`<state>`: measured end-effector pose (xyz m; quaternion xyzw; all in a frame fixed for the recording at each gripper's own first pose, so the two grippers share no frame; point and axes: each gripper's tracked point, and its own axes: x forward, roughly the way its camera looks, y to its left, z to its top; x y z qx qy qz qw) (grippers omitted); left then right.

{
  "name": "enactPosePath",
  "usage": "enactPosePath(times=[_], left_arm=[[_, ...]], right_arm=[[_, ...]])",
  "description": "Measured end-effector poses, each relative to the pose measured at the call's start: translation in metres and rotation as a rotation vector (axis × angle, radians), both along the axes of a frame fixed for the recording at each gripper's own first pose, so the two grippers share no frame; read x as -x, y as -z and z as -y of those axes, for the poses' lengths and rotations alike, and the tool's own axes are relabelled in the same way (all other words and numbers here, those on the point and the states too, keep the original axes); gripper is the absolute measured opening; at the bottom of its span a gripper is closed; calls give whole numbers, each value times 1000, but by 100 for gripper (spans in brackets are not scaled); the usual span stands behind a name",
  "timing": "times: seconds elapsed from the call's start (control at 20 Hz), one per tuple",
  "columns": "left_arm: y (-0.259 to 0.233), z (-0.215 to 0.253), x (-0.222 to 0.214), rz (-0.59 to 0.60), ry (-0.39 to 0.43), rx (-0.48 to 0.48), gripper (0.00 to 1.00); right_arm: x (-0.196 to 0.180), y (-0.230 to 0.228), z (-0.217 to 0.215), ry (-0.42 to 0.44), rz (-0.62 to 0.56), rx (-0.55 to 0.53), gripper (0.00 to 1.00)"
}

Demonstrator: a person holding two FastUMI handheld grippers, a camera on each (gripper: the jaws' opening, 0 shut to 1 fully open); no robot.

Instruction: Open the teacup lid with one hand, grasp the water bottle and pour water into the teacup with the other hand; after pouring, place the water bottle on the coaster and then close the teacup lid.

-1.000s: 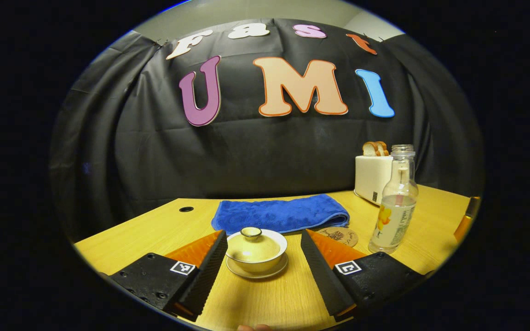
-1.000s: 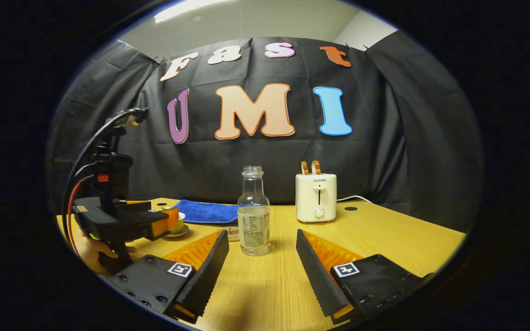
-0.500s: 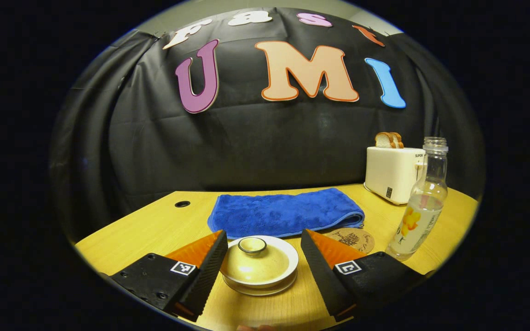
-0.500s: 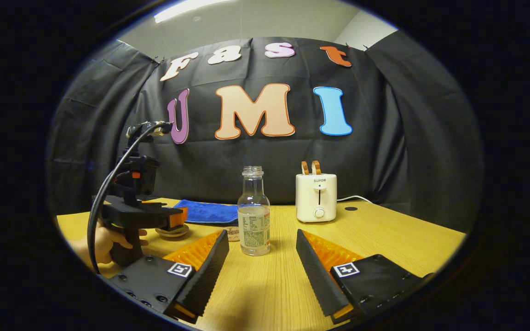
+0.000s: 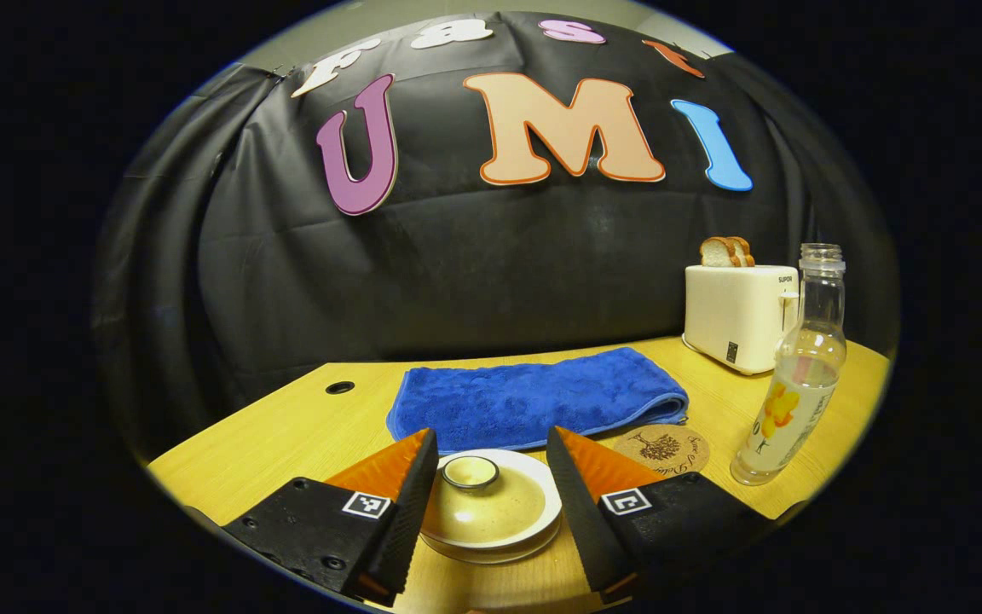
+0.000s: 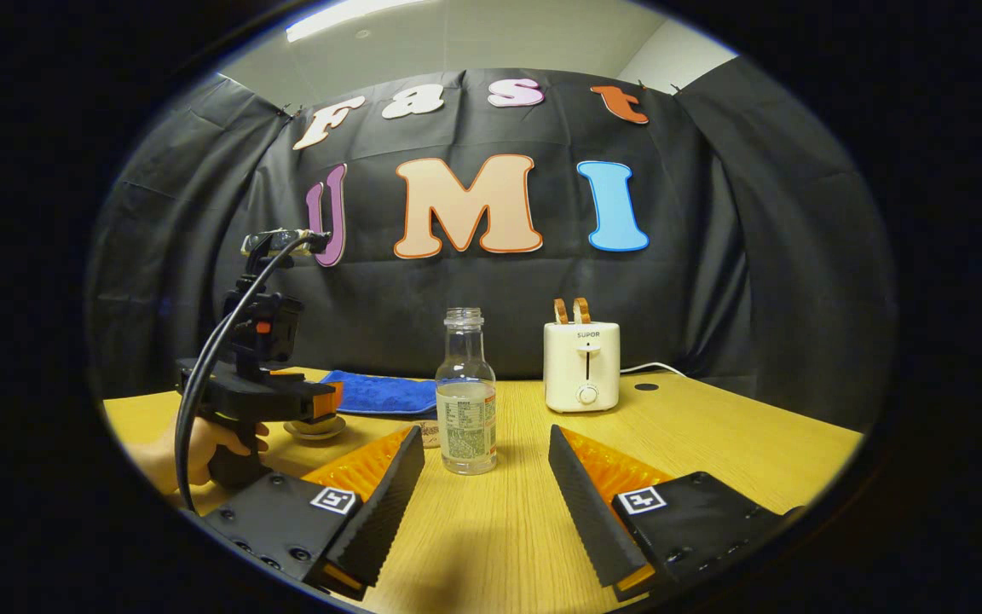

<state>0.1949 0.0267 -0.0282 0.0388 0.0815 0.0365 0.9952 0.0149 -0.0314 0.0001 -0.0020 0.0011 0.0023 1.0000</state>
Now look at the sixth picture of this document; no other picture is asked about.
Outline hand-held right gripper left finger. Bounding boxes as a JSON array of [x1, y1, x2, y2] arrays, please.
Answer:
[[201, 425, 425, 600]]

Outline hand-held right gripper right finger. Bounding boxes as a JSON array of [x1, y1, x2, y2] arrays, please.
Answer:
[[548, 425, 803, 602]]

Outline clear plastic water bottle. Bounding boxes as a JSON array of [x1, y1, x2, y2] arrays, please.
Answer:
[[435, 308, 498, 476]]

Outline cream saucer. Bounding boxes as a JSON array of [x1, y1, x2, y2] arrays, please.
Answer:
[[284, 421, 347, 443]]

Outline blue towel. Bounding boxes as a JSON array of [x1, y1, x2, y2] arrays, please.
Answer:
[[319, 369, 441, 416]]

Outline cream toaster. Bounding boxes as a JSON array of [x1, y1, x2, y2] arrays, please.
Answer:
[[543, 321, 621, 414]]

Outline black backdrop cloth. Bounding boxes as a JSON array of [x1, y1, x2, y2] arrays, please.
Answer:
[[86, 55, 897, 432]]

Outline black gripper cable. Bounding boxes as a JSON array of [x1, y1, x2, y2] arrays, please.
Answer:
[[174, 232, 326, 513]]

